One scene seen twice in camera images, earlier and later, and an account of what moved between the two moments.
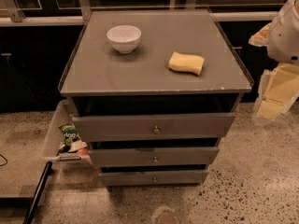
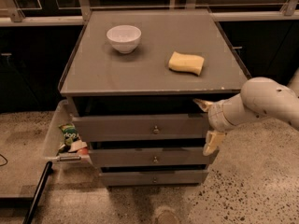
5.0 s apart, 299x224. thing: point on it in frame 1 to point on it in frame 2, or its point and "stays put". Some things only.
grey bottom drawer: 154,177 stays put
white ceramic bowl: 124,38 stays put
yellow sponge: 185,63 stays put
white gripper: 285,37 to 216,117
